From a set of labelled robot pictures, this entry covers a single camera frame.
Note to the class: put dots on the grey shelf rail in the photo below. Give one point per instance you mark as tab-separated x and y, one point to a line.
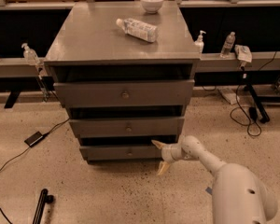
209	62

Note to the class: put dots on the grey bottom drawer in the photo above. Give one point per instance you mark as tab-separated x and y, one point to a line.
106	153

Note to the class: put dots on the white pump sanitizer bottle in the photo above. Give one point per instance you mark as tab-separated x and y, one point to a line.
199	42

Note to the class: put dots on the white plastic bag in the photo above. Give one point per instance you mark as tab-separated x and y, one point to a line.
243	53

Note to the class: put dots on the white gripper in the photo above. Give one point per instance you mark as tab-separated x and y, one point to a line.
168	153

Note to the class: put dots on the black table leg right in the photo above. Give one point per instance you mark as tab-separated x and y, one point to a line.
248	86

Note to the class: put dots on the grey top drawer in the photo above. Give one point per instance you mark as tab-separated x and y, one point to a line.
111	94

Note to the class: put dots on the grey drawer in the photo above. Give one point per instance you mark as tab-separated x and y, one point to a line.
87	128
111	94
106	153

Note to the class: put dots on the black power adapter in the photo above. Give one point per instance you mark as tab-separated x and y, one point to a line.
34	139

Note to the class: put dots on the blue tape cross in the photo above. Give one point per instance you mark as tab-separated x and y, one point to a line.
208	190

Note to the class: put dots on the flat white paper pad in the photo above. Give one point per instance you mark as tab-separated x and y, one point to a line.
229	95

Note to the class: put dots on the black bracket left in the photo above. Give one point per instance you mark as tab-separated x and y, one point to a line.
12	99

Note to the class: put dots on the grey drawer cabinet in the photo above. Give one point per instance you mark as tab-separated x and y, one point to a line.
90	47

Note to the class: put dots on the lying clear water bottle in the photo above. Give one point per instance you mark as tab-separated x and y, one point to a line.
138	29

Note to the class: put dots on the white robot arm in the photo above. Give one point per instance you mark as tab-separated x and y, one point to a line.
238	195

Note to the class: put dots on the white bowl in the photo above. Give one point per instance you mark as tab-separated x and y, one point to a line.
151	6

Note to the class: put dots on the grey middle drawer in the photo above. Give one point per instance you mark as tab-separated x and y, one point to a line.
87	128

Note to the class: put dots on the clear pump bottle left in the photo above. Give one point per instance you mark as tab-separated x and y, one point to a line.
30	55

